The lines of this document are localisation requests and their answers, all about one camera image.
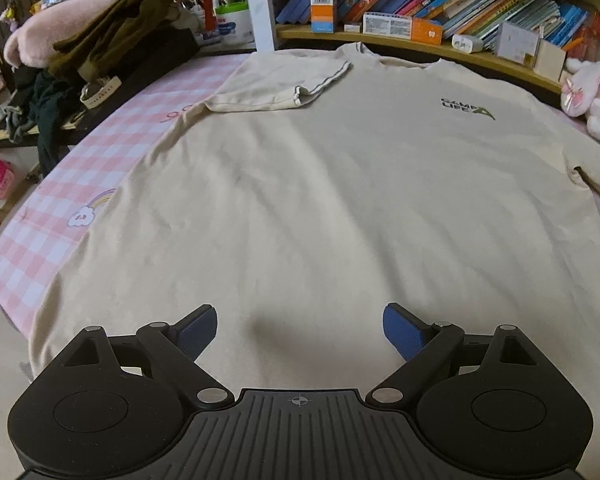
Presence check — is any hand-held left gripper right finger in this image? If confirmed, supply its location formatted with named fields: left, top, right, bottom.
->
left=369, top=302, right=541, bottom=408

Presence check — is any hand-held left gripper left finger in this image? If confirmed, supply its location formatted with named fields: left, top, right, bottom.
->
left=60, top=304, right=233, bottom=408

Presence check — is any cream t-shirt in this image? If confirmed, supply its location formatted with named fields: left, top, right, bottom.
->
left=27, top=42, right=600, bottom=396

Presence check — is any dark clothes pile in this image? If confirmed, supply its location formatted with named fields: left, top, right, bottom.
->
left=2, top=27, right=201, bottom=176

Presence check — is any pink printed desk mat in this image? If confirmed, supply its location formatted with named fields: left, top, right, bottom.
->
left=0, top=52, right=600, bottom=311

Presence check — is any curved wooden shelf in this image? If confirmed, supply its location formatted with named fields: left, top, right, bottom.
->
left=275, top=24, right=566, bottom=93

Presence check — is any white charger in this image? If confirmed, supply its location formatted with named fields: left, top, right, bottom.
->
left=451, top=34, right=483, bottom=54

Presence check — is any white pink plush bunny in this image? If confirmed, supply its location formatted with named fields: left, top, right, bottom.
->
left=560, top=55, right=600, bottom=153

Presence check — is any flat orange white box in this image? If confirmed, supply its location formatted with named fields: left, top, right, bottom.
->
left=362, top=11, right=443, bottom=45

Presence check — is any green white pen holder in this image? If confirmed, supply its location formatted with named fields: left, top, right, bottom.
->
left=214, top=2, right=253, bottom=43

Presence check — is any white cardboard box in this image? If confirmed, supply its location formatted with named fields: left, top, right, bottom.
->
left=495, top=21, right=541, bottom=59

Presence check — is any beige box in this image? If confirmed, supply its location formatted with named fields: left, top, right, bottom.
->
left=532, top=40, right=567, bottom=71

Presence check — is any olive green garment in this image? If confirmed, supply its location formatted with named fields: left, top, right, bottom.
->
left=47, top=0, right=178, bottom=81

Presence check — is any red cone figurine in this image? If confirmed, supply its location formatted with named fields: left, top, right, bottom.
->
left=196, top=0, right=220, bottom=33

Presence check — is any pink plush pillow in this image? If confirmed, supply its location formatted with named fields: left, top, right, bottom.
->
left=2, top=0, right=118, bottom=68

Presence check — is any beige strap wristwatch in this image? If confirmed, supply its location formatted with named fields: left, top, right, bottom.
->
left=80, top=76, right=122, bottom=110

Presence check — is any white shelf post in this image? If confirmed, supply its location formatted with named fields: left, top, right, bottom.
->
left=242, top=0, right=277, bottom=53

